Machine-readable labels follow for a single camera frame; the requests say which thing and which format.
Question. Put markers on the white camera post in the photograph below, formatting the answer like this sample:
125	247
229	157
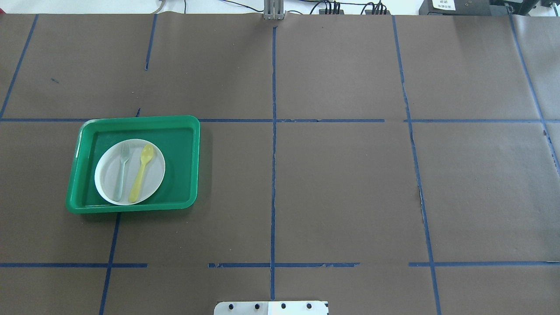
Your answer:
272	308

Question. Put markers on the pale green plastic fork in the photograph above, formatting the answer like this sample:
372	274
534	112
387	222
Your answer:
123	160

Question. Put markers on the aluminium frame post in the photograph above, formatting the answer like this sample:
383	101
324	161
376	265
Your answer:
273	10

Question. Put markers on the black computer box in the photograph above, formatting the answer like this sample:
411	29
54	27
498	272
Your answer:
462	8

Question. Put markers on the far black orange adapter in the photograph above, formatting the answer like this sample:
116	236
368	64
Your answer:
331	8

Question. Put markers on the yellow plastic spoon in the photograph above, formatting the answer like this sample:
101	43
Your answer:
146	156

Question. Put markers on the near black orange adapter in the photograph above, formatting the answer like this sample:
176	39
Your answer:
375	8

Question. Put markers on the white round plate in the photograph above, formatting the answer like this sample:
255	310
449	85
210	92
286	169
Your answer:
107	168

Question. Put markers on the green plastic tray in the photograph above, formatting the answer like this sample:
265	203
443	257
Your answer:
178	138

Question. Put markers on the black orange adapter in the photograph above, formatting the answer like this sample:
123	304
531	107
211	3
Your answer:
331	8
375	8

